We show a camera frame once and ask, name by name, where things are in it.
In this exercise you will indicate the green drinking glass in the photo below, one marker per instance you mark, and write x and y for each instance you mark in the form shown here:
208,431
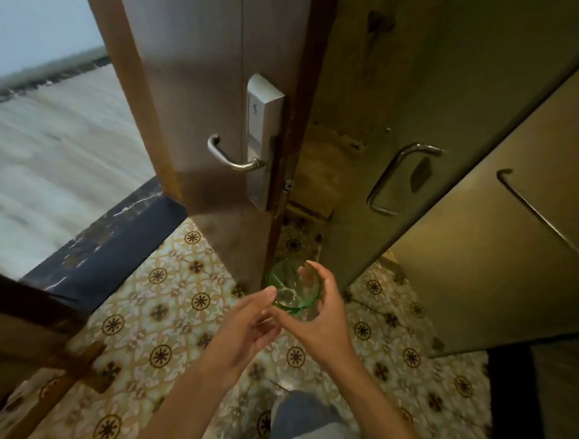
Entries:
289,289

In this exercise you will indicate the person's blue jeans leg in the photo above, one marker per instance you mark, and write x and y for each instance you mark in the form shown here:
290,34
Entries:
307,418

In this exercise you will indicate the person's left fingers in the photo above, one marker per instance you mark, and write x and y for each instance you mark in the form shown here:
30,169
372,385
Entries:
260,305

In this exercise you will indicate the silver door lock plate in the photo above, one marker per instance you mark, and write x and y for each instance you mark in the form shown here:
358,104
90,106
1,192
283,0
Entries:
260,117

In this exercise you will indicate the person's right hand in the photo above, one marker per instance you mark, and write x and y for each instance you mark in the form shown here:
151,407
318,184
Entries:
323,328

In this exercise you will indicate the olive cabinet door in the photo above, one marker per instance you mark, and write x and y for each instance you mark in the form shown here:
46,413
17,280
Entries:
488,271
452,68

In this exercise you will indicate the metal door latch bolt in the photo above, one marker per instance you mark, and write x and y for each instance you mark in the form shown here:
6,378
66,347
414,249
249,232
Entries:
287,186

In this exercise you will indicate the brown wooden furniture frame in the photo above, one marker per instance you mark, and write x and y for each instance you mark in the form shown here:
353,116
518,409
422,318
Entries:
40,343

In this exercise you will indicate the person's left forearm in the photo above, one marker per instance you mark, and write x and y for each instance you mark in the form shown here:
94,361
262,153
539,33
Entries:
190,398

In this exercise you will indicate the person's right forearm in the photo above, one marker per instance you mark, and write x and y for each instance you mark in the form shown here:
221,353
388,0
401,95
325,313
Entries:
371,402

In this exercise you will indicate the brown wooden door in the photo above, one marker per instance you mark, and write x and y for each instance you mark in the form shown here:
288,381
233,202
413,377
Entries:
199,90

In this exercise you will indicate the person's left hand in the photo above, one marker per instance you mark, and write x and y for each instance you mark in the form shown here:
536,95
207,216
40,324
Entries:
235,337

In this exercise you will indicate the black marble door threshold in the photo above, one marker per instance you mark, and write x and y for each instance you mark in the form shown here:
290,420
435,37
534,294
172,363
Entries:
113,239

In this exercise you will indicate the person's right thumb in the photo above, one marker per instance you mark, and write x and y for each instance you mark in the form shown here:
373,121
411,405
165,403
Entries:
285,317

